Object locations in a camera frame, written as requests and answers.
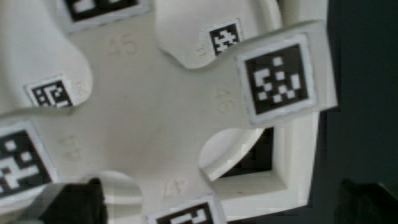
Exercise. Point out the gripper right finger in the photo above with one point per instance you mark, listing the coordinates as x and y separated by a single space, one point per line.
366 203

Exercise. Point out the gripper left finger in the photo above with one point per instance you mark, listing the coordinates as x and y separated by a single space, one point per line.
69 204

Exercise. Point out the white cross-shaped table base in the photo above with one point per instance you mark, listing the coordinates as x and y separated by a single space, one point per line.
133 76

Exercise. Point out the white right fence bar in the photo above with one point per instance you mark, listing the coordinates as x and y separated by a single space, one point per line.
263 192

